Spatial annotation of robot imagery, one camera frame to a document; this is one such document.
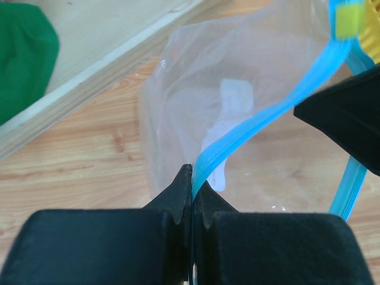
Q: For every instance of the green tank top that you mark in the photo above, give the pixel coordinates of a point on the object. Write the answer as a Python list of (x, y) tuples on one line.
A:
[(29, 50)]

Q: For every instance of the wooden clothes rack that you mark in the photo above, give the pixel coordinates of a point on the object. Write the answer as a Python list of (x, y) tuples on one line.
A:
[(100, 41)]

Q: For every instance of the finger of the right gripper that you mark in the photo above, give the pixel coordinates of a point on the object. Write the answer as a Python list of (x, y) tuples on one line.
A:
[(348, 113)]

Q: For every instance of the yellow plastic basket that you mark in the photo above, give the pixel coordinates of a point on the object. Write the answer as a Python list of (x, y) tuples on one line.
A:
[(369, 36)]

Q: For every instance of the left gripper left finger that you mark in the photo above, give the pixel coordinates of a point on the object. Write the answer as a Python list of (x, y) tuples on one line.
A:
[(148, 245)]

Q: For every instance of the clear zip top bag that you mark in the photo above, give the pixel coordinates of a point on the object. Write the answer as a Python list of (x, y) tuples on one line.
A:
[(222, 96)]

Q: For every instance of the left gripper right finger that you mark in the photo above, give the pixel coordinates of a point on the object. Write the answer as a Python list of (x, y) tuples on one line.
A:
[(272, 248)]

